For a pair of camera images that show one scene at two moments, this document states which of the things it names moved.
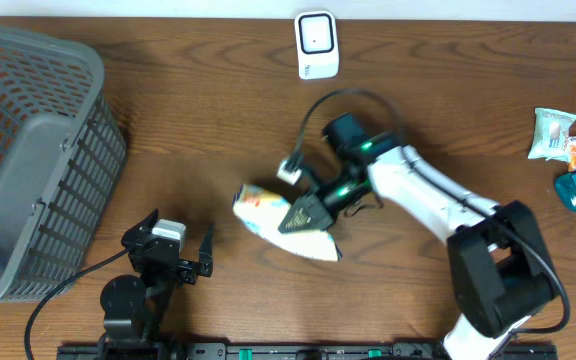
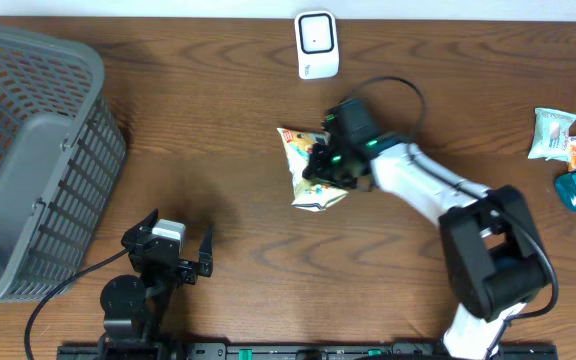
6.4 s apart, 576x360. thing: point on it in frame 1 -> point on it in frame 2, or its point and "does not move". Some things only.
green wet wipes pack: [551, 135] does not move
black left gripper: [187, 271] does not move
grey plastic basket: [45, 158] does not move
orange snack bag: [262, 212] -> [309, 195]
